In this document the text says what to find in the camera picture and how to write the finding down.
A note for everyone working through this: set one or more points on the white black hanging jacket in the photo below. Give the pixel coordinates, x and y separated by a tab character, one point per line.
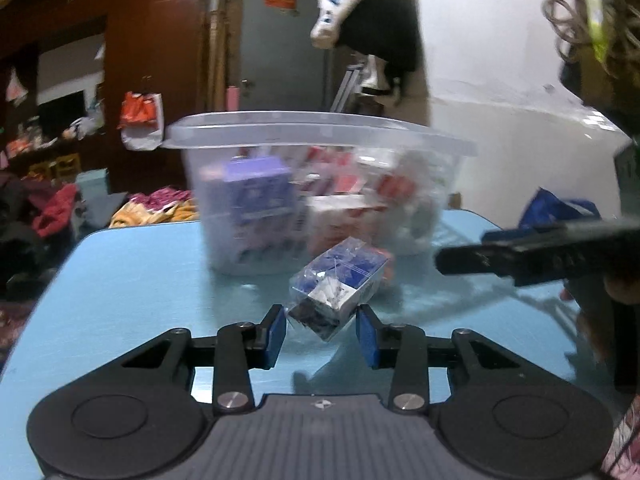
386	32

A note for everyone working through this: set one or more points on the white perforated plastic basket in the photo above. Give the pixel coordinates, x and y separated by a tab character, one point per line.
378	179

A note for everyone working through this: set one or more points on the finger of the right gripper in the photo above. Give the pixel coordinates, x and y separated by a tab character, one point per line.
544	254

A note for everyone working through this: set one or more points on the dark red wooden wardrobe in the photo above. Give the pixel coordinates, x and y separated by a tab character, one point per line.
150	46

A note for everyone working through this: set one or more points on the blue white box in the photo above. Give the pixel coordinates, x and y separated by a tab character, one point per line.
325	293

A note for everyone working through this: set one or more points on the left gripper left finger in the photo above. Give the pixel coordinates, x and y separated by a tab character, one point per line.
242	347

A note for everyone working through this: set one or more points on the grey door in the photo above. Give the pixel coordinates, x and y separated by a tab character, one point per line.
279	67

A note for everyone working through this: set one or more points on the orange yellow blanket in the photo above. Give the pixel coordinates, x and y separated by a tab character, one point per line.
165	205

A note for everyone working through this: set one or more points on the purple medicine box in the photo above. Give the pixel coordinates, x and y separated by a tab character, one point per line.
261	199

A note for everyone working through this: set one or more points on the dark clothes pile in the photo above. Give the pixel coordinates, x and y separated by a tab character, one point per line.
36	234

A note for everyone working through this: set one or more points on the red white hanging bag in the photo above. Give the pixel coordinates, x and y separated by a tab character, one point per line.
141	121

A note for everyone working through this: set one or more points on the blue woven bag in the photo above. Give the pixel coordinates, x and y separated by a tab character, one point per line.
546	208

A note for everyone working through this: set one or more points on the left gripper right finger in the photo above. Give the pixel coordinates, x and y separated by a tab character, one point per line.
401	348

